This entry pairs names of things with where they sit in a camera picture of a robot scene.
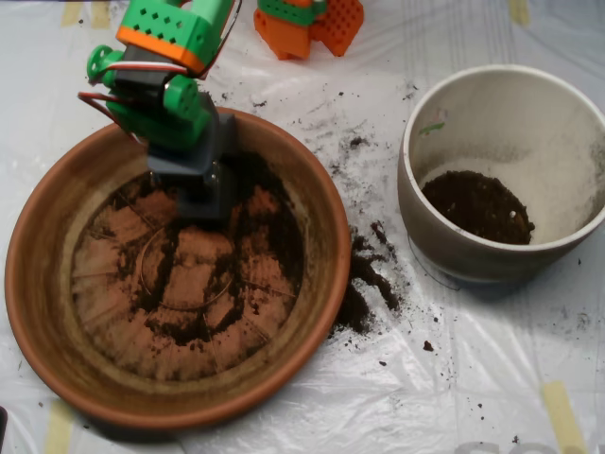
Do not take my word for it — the dark soil pile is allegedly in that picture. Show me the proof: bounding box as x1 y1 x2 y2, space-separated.
89 150 308 346

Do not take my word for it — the dark soil heap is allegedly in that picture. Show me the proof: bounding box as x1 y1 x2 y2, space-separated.
420 170 536 246

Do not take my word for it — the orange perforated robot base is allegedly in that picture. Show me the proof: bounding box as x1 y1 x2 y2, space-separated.
253 0 365 61

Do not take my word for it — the spilled dark soil patch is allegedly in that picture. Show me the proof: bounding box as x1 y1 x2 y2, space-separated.
328 224 412 340

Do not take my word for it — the terracotta plant saucer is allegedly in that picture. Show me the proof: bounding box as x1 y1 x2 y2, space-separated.
4 104 352 431

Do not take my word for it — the white ceramic pot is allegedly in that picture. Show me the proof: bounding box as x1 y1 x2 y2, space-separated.
396 64 605 285

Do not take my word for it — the beige masking tape strip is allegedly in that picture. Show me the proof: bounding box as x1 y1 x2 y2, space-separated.
43 400 77 454
508 0 531 26
91 1 112 30
60 1 82 27
542 380 588 454

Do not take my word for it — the clear plastic cover sheet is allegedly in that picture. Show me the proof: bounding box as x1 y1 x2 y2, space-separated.
0 0 605 454

